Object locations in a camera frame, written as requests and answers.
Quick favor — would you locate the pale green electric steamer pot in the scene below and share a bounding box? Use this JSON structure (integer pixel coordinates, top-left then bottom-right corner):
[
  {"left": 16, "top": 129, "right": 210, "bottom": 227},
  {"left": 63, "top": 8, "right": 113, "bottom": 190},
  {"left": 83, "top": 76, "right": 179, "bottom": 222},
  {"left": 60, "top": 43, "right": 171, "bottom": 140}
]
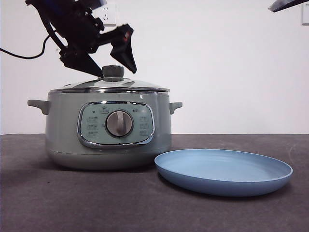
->
[{"left": 27, "top": 89, "right": 183, "bottom": 171}]

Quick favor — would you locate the white wall socket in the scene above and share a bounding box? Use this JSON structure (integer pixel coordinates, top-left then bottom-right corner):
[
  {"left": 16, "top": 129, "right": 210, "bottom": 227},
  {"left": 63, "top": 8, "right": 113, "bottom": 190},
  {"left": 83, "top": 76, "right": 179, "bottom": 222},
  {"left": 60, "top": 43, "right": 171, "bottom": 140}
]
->
[{"left": 96, "top": 4, "right": 117, "bottom": 27}]

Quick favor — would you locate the blue round plate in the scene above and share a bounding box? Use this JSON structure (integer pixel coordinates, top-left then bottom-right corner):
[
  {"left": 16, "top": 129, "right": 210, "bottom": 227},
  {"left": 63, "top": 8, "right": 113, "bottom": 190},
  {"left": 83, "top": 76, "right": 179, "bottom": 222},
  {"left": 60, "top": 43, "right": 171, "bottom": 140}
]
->
[{"left": 154, "top": 148, "right": 294, "bottom": 197}]

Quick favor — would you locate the white wall switch plate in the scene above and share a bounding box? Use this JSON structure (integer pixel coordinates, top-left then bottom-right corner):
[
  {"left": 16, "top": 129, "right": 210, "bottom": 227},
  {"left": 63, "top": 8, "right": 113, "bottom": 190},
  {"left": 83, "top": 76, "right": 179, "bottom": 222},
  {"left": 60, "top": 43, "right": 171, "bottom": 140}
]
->
[{"left": 301, "top": 4, "right": 309, "bottom": 25}]

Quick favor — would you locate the black cable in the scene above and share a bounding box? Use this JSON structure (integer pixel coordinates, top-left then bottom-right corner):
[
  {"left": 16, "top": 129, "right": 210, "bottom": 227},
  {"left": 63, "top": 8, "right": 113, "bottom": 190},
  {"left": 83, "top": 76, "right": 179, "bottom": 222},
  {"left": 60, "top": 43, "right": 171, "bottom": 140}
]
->
[{"left": 0, "top": 32, "right": 55, "bottom": 59}]

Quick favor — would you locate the glass lid with green knob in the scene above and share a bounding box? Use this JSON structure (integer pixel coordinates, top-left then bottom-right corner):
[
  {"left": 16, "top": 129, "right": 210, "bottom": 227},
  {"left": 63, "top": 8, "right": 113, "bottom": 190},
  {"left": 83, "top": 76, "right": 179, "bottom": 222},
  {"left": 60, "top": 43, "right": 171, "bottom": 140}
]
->
[{"left": 49, "top": 65, "right": 169, "bottom": 94}]

